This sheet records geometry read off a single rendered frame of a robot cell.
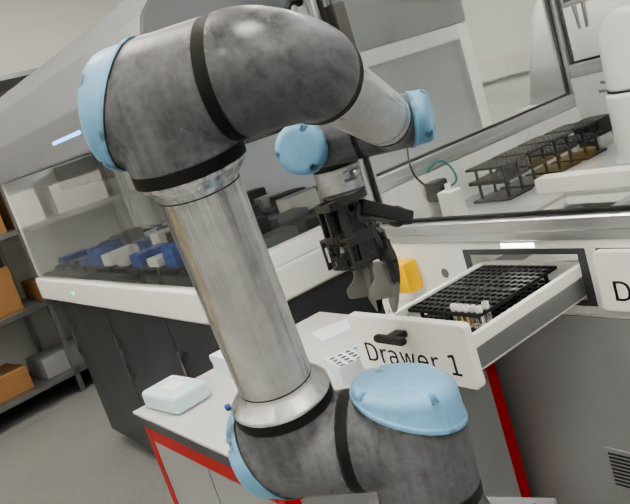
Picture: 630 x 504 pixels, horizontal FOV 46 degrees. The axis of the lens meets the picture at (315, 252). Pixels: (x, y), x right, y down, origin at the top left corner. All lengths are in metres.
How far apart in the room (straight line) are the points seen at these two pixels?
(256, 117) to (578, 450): 1.16
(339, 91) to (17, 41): 4.96
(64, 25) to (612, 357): 4.87
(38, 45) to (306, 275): 3.84
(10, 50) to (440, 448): 4.99
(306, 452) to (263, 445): 0.05
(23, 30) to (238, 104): 5.01
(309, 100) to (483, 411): 1.05
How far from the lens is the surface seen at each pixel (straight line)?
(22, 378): 4.89
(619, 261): 1.34
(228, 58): 0.64
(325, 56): 0.67
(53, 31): 5.71
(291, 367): 0.79
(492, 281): 1.42
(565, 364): 1.54
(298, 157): 1.03
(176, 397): 1.66
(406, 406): 0.77
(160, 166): 0.69
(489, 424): 1.62
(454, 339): 1.18
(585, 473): 1.67
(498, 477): 1.67
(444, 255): 1.62
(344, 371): 1.51
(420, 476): 0.80
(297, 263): 2.09
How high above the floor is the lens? 1.33
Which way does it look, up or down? 12 degrees down
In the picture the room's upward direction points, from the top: 18 degrees counter-clockwise
